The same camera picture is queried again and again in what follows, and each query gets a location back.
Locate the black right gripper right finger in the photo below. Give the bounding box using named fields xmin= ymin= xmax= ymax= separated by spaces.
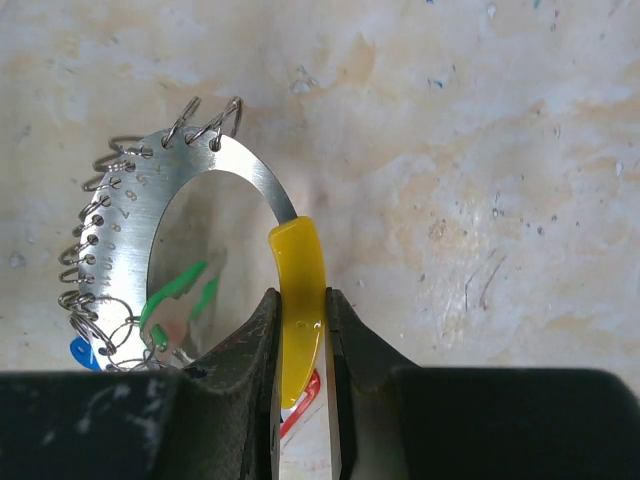
xmin=326 ymin=289 xmax=639 ymax=479

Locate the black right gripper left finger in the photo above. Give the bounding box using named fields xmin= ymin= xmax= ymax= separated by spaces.
xmin=1 ymin=289 xmax=281 ymax=479

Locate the steel key organizer yellow handle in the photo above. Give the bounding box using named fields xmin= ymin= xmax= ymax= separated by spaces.
xmin=59 ymin=97 xmax=326 ymax=409

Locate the red key tag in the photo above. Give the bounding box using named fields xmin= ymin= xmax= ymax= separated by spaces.
xmin=280 ymin=370 xmax=321 ymax=439

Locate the blue key tag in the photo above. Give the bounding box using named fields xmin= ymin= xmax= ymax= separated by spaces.
xmin=69 ymin=336 xmax=101 ymax=371

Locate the green key tag on ring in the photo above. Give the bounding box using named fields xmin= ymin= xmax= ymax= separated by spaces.
xmin=140 ymin=261 xmax=220 ymax=361

